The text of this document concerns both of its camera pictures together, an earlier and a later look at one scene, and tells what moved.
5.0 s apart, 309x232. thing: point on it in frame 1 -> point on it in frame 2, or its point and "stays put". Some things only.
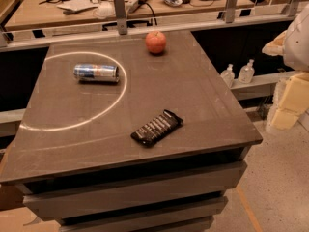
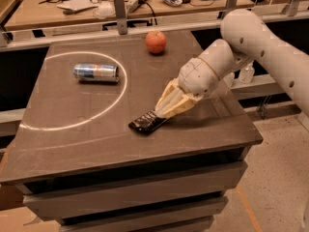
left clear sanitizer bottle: [228, 74] stays put
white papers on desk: [77, 5] stays put
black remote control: [156, 129] -> [147, 122]
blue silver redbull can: [97, 72] stays put
